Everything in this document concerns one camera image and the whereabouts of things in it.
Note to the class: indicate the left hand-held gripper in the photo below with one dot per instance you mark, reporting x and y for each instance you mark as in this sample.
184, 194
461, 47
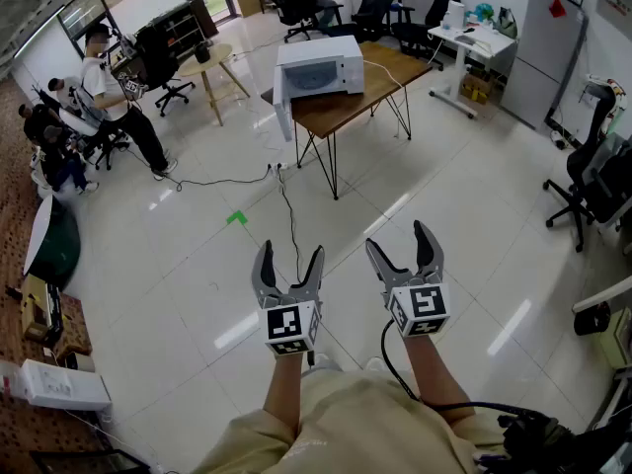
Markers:
289, 324

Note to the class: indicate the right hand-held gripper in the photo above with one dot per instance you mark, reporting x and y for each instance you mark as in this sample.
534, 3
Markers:
419, 309

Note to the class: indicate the person's right forearm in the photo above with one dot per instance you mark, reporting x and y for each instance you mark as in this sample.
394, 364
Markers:
434, 373

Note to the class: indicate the person's left forearm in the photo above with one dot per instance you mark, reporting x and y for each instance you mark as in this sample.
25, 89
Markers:
284, 393

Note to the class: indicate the white microwave body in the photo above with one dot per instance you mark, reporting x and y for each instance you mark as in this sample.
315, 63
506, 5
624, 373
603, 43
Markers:
316, 47

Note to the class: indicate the green floor tape mark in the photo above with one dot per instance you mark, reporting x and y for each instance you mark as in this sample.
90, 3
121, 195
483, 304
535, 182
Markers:
238, 218

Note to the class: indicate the person's left white shoe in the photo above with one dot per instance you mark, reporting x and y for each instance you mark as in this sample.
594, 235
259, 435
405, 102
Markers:
326, 362

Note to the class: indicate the person's white shoe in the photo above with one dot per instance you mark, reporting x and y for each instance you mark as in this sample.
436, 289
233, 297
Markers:
326, 362
376, 363

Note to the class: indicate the white power strip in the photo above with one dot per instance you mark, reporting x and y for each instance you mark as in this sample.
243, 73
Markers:
277, 167

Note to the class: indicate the person's right white shoe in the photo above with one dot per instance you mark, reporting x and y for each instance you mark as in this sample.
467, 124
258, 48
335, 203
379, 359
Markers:
376, 363

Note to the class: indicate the person's beige shirt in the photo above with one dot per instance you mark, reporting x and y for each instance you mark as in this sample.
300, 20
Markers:
355, 427

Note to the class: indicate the brown wooden table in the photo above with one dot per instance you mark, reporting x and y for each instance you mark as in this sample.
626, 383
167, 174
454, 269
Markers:
336, 106

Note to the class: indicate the yellow boxes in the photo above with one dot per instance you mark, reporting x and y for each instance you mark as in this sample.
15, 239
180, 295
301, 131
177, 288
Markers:
476, 87

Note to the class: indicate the black office chair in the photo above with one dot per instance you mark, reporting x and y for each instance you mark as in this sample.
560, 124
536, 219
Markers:
104, 141
587, 176
372, 5
158, 62
289, 10
439, 8

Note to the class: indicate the round light wooden table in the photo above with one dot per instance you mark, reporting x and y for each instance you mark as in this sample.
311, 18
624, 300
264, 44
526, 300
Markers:
212, 64

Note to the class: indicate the black equipment pack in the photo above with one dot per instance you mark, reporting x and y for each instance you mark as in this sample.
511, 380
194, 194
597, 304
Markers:
538, 442

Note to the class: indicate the dark green bean bag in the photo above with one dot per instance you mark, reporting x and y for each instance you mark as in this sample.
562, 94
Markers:
61, 250

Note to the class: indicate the white desk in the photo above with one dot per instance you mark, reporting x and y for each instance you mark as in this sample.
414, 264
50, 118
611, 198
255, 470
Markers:
489, 42

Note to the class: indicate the black kettle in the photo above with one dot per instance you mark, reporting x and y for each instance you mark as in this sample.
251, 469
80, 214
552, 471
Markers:
202, 53

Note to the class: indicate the grey fridge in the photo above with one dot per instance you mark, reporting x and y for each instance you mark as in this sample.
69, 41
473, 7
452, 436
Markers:
543, 62

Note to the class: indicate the white desktop appliance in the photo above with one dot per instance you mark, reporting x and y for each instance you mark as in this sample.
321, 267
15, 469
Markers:
454, 15

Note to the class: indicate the white flat box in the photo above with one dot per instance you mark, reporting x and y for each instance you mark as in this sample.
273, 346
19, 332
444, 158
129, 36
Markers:
64, 385

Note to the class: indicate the cardboard box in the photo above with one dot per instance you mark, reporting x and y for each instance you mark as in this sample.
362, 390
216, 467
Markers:
39, 309

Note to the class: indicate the white round table top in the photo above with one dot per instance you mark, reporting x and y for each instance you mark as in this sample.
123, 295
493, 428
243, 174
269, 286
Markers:
39, 235

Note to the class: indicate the teal plastic bag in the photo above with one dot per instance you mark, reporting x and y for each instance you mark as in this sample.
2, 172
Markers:
484, 12

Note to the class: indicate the black shelf unit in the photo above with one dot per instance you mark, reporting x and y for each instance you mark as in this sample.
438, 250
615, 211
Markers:
178, 25

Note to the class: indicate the brown patterned rug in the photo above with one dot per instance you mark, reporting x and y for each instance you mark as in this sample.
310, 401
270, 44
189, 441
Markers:
12, 215

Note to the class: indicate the red sticker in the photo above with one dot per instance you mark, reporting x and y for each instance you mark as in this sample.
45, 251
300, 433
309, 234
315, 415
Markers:
558, 8

